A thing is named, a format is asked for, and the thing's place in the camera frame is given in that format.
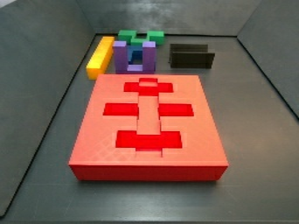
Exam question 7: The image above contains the yellow long bar block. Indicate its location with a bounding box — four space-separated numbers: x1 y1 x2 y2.
86 36 114 80

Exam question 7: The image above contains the green zigzag block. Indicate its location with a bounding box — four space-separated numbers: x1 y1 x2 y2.
117 30 164 46

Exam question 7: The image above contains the black angle bracket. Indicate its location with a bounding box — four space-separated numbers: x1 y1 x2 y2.
169 44 214 69

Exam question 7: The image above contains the purple U-shaped block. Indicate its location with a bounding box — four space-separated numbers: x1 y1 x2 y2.
113 41 156 74

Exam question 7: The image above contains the red puzzle board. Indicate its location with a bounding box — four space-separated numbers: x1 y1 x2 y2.
69 74 229 181

